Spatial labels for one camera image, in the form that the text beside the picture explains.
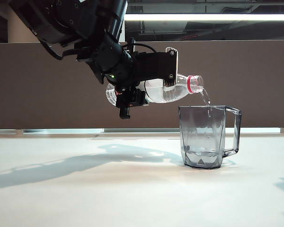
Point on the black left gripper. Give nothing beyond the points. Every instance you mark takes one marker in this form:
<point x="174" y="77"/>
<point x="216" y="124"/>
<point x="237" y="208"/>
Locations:
<point x="130" y="71"/>

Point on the clear water bottle red label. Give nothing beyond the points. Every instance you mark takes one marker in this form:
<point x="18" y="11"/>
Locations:
<point x="156" y="94"/>

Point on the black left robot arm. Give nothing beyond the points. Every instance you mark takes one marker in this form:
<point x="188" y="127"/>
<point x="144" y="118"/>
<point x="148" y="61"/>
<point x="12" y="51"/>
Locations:
<point x="61" y="19"/>

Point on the grey transparent faceted plastic mug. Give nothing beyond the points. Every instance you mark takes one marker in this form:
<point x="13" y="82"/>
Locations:
<point x="201" y="132"/>

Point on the brown desk partition screen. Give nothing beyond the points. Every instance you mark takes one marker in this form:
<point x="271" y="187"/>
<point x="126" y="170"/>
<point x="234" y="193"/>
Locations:
<point x="227" y="82"/>

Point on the long white ceiling light strip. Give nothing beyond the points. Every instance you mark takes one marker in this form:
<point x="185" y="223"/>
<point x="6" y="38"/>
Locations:
<point x="203" y="17"/>

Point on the beige round column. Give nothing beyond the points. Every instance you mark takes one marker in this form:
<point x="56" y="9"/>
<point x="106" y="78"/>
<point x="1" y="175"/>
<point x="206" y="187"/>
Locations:
<point x="16" y="30"/>

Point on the silver partition base rail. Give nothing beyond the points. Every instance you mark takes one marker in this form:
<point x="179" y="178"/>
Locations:
<point x="144" y="130"/>

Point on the black wrist camera mount bracket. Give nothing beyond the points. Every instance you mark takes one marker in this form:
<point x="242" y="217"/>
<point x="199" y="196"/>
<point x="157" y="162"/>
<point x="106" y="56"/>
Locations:
<point x="153" y="66"/>

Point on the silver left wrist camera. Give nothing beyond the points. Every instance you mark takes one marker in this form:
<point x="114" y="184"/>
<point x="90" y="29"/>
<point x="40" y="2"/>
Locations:
<point x="170" y="82"/>

